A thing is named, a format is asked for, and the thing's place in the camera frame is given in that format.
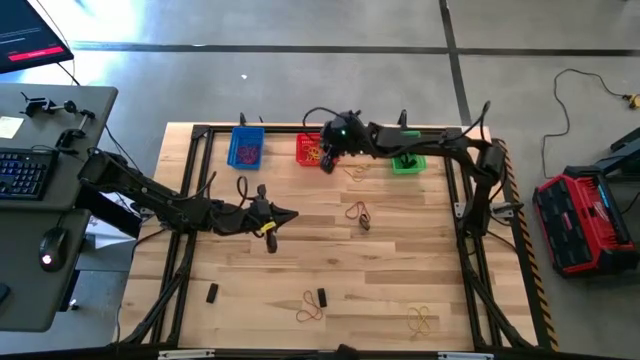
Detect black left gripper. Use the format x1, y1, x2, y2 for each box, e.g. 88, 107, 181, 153
212, 183, 300, 255

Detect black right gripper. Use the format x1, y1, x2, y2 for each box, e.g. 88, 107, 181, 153
319, 110, 370, 175

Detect red plastic basket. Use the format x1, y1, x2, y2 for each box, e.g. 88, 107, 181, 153
295, 132, 326, 168

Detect green plastic basket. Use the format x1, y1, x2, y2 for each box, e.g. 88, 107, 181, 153
391, 128, 428, 176

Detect blue plastic basket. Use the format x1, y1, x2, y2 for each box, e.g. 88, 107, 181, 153
226, 126, 266, 171

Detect white paper sheet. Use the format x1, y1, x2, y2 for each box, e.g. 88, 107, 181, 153
84, 199, 149, 251

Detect black desk clamp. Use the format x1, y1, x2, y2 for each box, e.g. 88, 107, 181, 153
20, 91, 79, 119
53, 109, 96, 151

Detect black computer mouse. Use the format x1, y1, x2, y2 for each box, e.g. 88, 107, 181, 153
38, 227, 69, 274

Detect yellow black hazard strip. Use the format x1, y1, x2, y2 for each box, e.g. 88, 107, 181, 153
492, 138, 561, 351

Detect black backlit keyboard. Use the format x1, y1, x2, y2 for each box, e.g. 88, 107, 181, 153
0, 147, 60, 201

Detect grey desk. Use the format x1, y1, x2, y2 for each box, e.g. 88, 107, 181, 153
0, 83, 119, 334

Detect red and black tool case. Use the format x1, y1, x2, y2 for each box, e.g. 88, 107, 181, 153
531, 165, 640, 279

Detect pale yellow sticky note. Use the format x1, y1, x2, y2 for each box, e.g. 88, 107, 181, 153
0, 115, 25, 140

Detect black equipment stand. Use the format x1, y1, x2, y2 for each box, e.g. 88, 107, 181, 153
592, 126, 640, 176

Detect black computer monitor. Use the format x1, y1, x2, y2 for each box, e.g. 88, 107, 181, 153
0, 0, 75, 75

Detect yellow cable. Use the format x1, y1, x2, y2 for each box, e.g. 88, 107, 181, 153
342, 163, 372, 183

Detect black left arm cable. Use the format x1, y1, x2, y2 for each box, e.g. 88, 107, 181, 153
197, 171, 251, 211

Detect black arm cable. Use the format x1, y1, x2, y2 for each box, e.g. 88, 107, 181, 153
301, 105, 351, 132
197, 171, 251, 211

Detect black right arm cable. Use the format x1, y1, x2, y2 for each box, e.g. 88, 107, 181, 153
301, 105, 351, 132

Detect black metal table frame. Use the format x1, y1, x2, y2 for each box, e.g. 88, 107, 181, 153
117, 123, 539, 351

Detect white metal bracket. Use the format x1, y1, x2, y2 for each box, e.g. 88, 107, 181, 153
157, 348, 216, 360
437, 351, 495, 360

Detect black floor cable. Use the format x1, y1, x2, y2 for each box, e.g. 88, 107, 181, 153
541, 68, 632, 180

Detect black monitor cable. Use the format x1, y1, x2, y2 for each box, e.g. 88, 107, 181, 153
54, 60, 81, 87

